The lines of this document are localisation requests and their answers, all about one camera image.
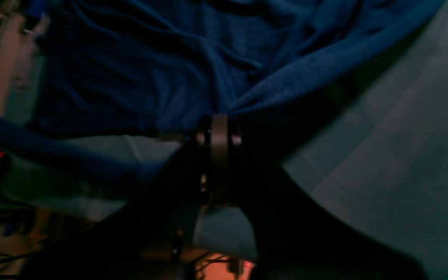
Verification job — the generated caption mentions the light blue table cloth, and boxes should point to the light blue table cloth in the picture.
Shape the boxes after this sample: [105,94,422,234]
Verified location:
[2,0,448,280]

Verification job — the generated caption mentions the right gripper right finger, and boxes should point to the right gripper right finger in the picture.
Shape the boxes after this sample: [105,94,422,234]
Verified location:
[229,117,428,280]

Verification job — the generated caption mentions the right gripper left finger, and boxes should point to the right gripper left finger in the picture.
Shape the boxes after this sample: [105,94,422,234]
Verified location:
[22,115,229,280]

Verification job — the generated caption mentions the dark blue t-shirt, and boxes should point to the dark blue t-shirt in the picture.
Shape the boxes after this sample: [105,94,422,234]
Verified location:
[0,0,443,182]

